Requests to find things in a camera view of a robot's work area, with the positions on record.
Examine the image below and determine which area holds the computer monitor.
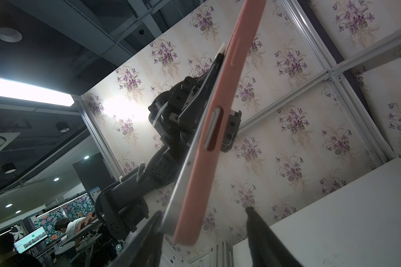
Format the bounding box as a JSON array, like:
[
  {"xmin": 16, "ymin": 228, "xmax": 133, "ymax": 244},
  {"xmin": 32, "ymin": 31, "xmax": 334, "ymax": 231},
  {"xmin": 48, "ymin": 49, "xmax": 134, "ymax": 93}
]
[{"xmin": 14, "ymin": 227, "xmax": 49, "ymax": 254}]

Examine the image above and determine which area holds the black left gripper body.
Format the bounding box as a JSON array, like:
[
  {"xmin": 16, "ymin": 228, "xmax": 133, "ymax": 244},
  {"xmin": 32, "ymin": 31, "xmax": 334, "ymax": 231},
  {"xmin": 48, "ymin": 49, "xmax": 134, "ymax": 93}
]
[{"xmin": 147, "ymin": 76, "xmax": 242, "ymax": 154}]

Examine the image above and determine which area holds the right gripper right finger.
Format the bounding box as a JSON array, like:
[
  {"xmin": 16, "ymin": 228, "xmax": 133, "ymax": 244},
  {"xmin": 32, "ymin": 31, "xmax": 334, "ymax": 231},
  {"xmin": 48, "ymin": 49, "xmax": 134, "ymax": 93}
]
[{"xmin": 246, "ymin": 207, "xmax": 302, "ymax": 267}]

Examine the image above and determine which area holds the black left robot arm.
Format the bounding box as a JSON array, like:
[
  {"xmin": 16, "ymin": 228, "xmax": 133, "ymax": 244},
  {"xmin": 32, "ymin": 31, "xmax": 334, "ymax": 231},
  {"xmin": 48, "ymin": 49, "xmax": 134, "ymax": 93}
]
[{"xmin": 101, "ymin": 72, "xmax": 241, "ymax": 246}]

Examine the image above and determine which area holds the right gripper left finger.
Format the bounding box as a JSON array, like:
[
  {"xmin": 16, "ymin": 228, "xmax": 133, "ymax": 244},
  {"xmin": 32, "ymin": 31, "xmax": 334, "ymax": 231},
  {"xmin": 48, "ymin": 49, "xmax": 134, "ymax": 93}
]
[{"xmin": 109, "ymin": 211, "xmax": 164, "ymax": 267}]

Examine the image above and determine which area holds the pink-cased phone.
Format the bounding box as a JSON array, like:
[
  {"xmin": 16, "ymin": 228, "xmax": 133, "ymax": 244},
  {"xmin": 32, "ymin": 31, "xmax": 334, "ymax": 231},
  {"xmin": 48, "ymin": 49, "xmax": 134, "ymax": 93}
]
[{"xmin": 161, "ymin": 1, "xmax": 266, "ymax": 246}]

